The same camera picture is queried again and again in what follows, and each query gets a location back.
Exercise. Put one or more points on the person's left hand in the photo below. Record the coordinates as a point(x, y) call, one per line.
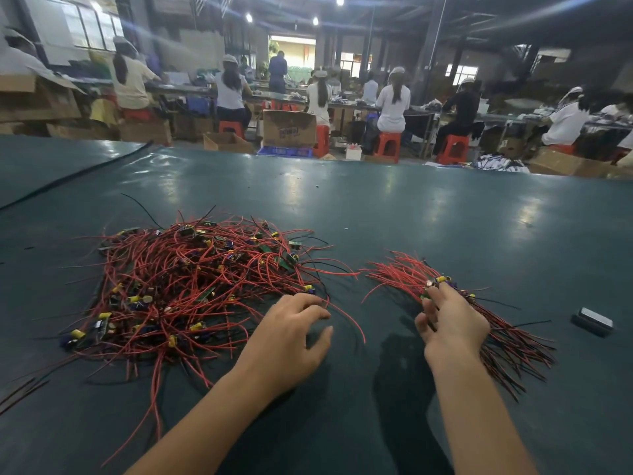
point(282, 346)

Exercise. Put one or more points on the person's right hand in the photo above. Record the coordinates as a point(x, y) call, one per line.
point(455, 331)

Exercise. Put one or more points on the person's right forearm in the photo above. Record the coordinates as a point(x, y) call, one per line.
point(485, 420)

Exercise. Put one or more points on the person's left forearm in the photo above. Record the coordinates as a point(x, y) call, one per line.
point(203, 430)

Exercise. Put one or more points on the dark green table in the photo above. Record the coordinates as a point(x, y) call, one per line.
point(514, 222)

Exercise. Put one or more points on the small black grey block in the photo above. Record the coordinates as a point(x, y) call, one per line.
point(592, 321)

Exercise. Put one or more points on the heap of black white items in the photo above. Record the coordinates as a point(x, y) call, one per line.
point(500, 163)

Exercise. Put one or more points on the red plastic stool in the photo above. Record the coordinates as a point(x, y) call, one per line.
point(230, 128)
point(388, 146)
point(136, 113)
point(322, 141)
point(562, 148)
point(454, 149)

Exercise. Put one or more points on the blue plastic crate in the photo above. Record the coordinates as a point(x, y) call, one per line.
point(285, 151)

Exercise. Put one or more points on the yellow sack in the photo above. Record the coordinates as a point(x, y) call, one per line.
point(105, 111)

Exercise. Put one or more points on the large open cardboard box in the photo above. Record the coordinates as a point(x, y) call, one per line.
point(38, 97)

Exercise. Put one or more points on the grid window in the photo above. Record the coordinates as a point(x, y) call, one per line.
point(91, 26)

